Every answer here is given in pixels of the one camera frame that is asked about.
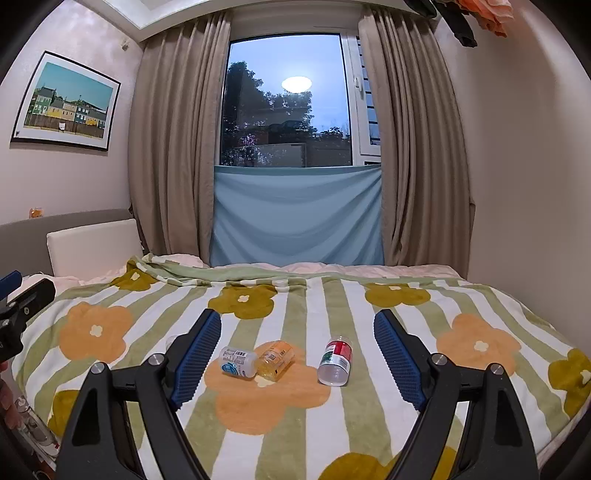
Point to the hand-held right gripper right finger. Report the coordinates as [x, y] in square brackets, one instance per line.
[399, 357]

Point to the white pillow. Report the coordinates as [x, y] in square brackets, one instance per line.
[94, 247]

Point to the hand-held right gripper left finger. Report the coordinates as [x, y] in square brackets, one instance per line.
[196, 357]

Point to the window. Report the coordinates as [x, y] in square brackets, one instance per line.
[286, 101]

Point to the black hanging garment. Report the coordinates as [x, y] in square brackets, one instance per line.
[455, 25]

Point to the framed picture of houses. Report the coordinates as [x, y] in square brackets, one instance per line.
[69, 101]

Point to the grey headboard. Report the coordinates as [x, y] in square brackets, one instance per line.
[23, 244]

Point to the small orange item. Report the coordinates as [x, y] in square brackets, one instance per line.
[36, 212]

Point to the person's left hand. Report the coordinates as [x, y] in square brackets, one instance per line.
[5, 399]

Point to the floral striped blanket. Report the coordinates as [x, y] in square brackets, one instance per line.
[286, 415]

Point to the beige curtain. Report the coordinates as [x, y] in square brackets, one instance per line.
[178, 152]
[420, 152]

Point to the clear glass container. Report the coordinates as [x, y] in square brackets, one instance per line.
[37, 429]

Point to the orange hanging cloth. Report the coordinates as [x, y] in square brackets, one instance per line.
[489, 14]

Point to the orange small bottle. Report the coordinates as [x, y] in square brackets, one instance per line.
[275, 360]

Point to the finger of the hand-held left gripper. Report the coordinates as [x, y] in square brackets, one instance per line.
[32, 295]

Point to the white bed sheet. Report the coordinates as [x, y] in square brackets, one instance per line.
[369, 268]

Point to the white blue label bottle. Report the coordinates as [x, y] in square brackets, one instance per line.
[238, 362]

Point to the red green label bottle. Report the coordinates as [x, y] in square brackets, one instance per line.
[336, 362]

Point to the light blue cloth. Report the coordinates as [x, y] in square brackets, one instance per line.
[298, 217]

